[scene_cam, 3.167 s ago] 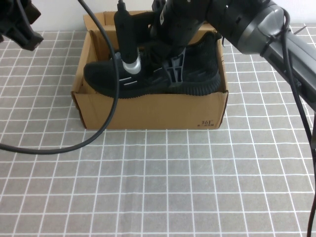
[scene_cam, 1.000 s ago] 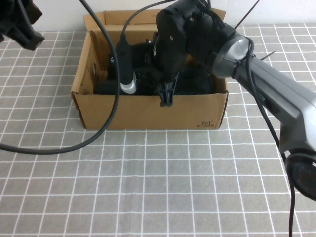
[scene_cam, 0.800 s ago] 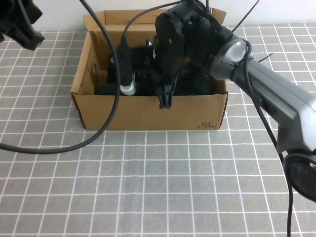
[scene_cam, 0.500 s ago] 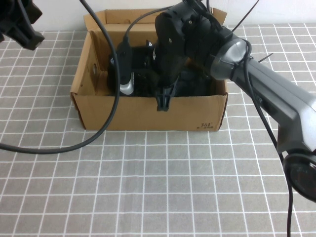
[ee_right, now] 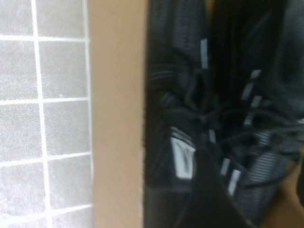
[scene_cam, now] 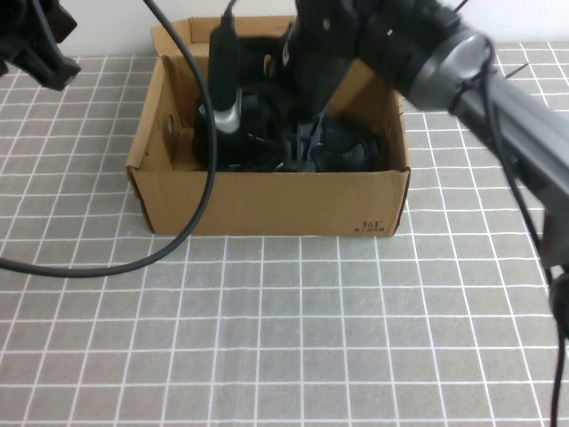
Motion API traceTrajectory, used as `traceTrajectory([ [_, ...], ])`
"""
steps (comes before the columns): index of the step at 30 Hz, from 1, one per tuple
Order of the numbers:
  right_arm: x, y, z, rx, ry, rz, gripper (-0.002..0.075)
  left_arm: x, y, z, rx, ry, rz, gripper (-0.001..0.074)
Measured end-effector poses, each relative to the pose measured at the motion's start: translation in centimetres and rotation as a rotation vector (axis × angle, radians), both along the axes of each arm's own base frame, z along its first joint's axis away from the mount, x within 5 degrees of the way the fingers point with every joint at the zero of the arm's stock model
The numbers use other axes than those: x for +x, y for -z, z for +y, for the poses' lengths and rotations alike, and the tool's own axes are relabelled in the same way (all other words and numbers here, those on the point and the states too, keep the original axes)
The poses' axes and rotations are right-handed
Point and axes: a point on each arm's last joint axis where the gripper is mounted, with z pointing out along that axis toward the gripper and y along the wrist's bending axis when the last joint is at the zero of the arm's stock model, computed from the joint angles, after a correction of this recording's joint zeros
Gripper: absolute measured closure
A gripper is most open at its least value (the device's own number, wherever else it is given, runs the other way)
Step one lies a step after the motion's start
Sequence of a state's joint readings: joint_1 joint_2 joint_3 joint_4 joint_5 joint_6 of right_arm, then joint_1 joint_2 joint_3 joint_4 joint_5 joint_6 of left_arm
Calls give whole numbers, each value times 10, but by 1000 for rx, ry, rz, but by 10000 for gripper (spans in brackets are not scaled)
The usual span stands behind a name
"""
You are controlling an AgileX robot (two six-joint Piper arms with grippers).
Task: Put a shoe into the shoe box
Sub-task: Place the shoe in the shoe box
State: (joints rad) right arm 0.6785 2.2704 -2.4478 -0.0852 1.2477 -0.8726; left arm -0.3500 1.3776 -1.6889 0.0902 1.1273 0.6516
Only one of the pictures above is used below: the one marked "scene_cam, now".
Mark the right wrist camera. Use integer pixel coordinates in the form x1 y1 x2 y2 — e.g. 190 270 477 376
207 24 244 135

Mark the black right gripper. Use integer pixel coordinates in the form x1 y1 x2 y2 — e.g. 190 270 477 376
282 0 370 173

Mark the black sneaker with white stripes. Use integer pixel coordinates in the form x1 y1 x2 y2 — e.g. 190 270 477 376
230 113 383 173
193 84 290 173

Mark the thick black camera cable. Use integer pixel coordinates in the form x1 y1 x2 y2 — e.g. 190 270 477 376
0 0 220 279

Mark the black right camera cable plug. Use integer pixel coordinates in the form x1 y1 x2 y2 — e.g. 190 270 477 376
220 0 239 32

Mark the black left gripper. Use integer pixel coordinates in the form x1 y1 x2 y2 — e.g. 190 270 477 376
0 0 84 93

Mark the brown cardboard shoe box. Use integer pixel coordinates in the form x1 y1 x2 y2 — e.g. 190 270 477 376
125 16 413 236

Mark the grey white-grid tablecloth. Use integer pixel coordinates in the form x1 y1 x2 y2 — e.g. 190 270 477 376
0 42 569 427

